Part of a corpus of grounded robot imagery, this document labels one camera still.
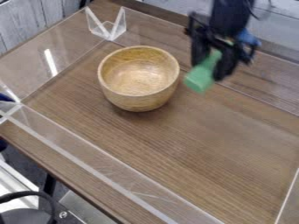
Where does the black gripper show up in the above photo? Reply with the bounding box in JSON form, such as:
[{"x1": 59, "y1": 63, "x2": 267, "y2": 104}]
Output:
[{"x1": 184, "y1": 0, "x2": 261, "y2": 81}]

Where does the green rectangular block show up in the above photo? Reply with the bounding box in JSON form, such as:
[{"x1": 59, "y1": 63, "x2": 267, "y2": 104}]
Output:
[{"x1": 183, "y1": 50, "x2": 222, "y2": 94}]

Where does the light wooden bowl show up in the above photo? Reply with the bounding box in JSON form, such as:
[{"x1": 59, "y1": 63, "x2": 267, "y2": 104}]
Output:
[{"x1": 98, "y1": 45, "x2": 180, "y2": 112}]

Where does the black table leg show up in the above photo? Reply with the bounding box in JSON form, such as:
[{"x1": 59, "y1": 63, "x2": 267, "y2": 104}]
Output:
[{"x1": 43, "y1": 174, "x2": 58, "y2": 196}]

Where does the clear acrylic corner bracket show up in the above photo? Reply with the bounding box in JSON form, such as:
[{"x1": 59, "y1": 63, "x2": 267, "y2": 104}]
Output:
[{"x1": 84, "y1": 7, "x2": 127, "y2": 41}]

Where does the clear acrylic tray wall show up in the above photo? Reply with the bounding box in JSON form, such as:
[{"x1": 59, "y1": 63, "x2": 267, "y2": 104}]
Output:
[{"x1": 0, "y1": 80, "x2": 225, "y2": 224}]

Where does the grey metal base plate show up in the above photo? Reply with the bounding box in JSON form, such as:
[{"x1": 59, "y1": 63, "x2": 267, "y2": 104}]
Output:
[{"x1": 39, "y1": 190, "x2": 118, "y2": 224}]

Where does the black cable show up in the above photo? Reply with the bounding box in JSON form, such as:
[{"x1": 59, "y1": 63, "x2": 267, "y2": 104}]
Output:
[{"x1": 0, "y1": 190, "x2": 56, "y2": 224}]

